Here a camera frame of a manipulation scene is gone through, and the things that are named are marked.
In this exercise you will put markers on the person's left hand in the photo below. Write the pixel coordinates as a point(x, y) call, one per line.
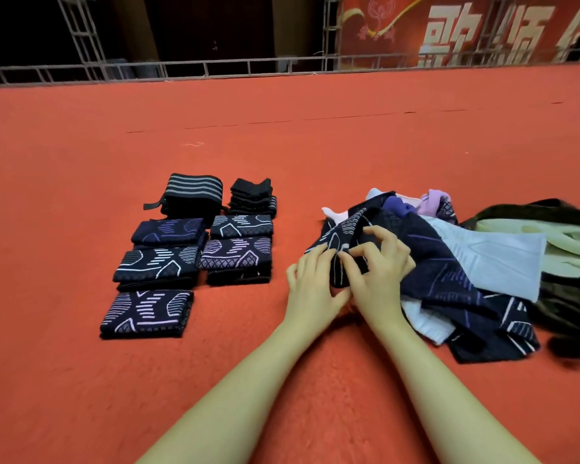
point(309, 299)

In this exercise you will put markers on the person's right hand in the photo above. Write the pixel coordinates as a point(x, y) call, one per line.
point(382, 285)

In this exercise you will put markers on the single pale blue-white sock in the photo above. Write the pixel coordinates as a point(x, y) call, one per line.
point(425, 319)

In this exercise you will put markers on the single black white-patterned sock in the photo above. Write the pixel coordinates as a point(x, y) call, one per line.
point(327, 236)
point(157, 261)
point(240, 276)
point(155, 283)

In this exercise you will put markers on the single black purple-lined sock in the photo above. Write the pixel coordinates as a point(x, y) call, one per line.
point(236, 253)
point(145, 312)

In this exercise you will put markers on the single black grey-striped sock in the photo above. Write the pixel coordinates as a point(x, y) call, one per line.
point(242, 225)

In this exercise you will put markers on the single navy blue-lined sock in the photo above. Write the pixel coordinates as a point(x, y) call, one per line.
point(169, 232)

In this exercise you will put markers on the person's left forearm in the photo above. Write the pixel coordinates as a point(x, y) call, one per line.
point(222, 406)

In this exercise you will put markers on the person's right forearm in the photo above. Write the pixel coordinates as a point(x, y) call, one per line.
point(454, 406)

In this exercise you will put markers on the heap of dark patterned socks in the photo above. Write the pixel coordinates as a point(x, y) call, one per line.
point(445, 275)

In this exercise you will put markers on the red banner with white print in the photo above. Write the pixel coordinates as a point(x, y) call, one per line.
point(396, 33)

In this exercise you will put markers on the grey metal truss tower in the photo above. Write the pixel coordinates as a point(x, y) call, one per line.
point(82, 33)
point(330, 33)

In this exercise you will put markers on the dark brown door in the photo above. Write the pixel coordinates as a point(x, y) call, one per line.
point(208, 24)

